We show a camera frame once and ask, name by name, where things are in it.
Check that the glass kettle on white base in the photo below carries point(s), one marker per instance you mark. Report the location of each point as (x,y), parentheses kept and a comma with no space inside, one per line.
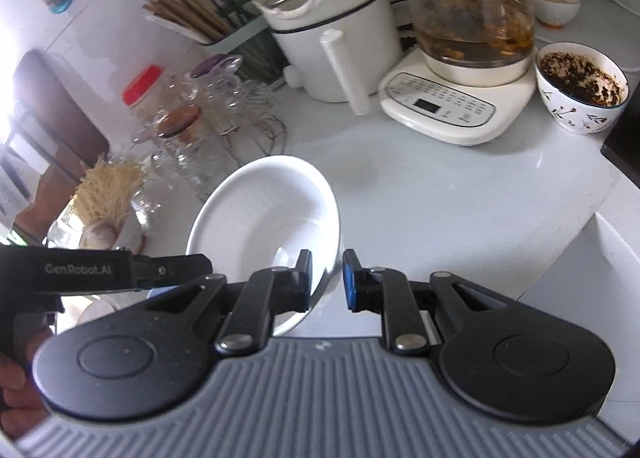
(465,62)

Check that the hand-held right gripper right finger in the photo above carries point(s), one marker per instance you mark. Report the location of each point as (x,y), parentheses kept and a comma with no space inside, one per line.
(350,284)

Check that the red-lid plastic jar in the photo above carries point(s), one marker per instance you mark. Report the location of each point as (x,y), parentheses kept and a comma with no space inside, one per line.
(145,92)

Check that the white electric cooking pot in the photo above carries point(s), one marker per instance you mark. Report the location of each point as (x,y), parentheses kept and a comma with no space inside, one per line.
(340,32)

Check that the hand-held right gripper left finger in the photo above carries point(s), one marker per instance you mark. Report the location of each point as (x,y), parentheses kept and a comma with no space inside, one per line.
(303,284)

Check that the person's left hand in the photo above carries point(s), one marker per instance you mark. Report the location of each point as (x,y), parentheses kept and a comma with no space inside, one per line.
(17,398)

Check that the chopstick holder with chopsticks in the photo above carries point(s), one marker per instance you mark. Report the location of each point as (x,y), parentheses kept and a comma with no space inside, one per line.
(210,22)

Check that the patterned bowl with dark residue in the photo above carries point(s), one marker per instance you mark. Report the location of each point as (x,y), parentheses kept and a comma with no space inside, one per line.
(582,87)

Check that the black stove top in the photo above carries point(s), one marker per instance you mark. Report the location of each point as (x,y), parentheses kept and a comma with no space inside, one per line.
(625,137)

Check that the small white bowl orange foot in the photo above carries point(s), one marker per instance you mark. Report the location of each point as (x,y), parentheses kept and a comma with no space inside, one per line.
(556,5)

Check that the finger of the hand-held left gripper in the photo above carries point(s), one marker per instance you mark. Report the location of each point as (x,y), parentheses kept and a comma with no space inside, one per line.
(175,267)

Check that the white deep bowl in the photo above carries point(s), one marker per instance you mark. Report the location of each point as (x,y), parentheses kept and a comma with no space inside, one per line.
(260,218)

